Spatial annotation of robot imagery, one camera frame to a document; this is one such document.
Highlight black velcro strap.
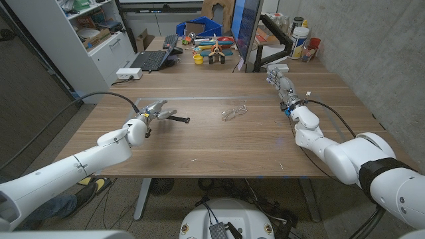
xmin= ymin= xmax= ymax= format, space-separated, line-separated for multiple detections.
xmin=167 ymin=115 xmax=191 ymax=125

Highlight white shelf cabinet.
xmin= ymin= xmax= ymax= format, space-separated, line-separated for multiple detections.
xmin=5 ymin=0 xmax=137 ymax=104

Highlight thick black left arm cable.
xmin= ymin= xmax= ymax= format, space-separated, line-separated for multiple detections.
xmin=0 ymin=91 xmax=141 ymax=170

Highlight green box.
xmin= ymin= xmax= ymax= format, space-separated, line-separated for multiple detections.
xmin=72 ymin=0 xmax=91 ymax=11

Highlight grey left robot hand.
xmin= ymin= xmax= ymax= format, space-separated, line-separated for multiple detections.
xmin=134 ymin=100 xmax=179 ymax=129

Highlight blue plastic bin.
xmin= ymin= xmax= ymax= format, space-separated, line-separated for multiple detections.
xmin=175 ymin=16 xmax=223 ymax=38

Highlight black floor cable tangle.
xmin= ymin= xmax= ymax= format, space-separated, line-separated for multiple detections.
xmin=195 ymin=178 xmax=299 ymax=235

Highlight yellow black foot pedal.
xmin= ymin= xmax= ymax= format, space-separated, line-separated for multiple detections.
xmin=77 ymin=177 xmax=113 ymax=195

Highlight black keyboard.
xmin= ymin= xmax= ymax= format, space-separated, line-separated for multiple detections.
xmin=161 ymin=34 xmax=179 ymax=50

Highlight grey finned module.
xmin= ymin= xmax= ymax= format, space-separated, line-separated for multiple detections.
xmin=208 ymin=222 xmax=229 ymax=239

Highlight printed cardboard shelf box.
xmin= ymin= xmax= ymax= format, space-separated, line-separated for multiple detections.
xmin=82 ymin=28 xmax=112 ymax=50

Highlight wooden toy airplane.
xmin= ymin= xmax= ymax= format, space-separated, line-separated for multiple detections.
xmin=198 ymin=33 xmax=234 ymax=65

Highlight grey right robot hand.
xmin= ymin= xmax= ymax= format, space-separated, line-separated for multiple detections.
xmin=265 ymin=68 xmax=302 ymax=113

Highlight black shoe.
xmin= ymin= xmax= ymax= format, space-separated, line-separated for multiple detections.
xmin=65 ymin=181 xmax=99 ymax=218

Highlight dark bottle with black lid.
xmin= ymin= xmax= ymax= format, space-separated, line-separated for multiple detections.
xmin=292 ymin=17 xmax=305 ymax=34

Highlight round black fan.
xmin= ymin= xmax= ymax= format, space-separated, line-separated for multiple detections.
xmin=148 ymin=178 xmax=175 ymax=197

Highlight white plate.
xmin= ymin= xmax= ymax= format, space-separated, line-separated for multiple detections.
xmin=76 ymin=28 xmax=100 ymax=40

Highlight white canister with label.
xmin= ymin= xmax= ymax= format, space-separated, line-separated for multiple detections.
xmin=288 ymin=26 xmax=310 ymax=60

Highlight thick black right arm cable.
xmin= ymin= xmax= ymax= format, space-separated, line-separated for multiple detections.
xmin=305 ymin=98 xmax=388 ymax=239

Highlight white power strip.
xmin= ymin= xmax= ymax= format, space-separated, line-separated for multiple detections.
xmin=116 ymin=67 xmax=143 ymax=80

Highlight clear glass jar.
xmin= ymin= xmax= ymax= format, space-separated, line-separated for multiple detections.
xmin=300 ymin=44 xmax=316 ymax=63

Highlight person's leg in jeans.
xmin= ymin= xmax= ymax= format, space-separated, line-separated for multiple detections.
xmin=15 ymin=194 xmax=79 ymax=230

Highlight open brown cardboard box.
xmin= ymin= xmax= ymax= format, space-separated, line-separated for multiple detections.
xmin=135 ymin=29 xmax=155 ymax=53

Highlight small white box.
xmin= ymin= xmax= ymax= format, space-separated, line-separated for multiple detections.
xmin=266 ymin=62 xmax=290 ymax=74

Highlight black laptop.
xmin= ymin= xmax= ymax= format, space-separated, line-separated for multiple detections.
xmin=129 ymin=35 xmax=180 ymax=72

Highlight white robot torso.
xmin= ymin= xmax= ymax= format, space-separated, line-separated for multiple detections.
xmin=179 ymin=198 xmax=276 ymax=239

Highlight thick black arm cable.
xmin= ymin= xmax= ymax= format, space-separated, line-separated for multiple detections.
xmin=305 ymin=98 xmax=388 ymax=239
xmin=0 ymin=91 xmax=141 ymax=170

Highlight black computer monitor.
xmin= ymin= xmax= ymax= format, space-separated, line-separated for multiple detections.
xmin=230 ymin=0 xmax=265 ymax=64

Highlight clear frame glasses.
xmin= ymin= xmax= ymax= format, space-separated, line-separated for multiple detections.
xmin=221 ymin=104 xmax=248 ymax=122

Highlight grey metal table leg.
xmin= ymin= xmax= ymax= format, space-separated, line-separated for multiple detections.
xmin=133 ymin=178 xmax=153 ymax=221
xmin=298 ymin=178 xmax=321 ymax=224

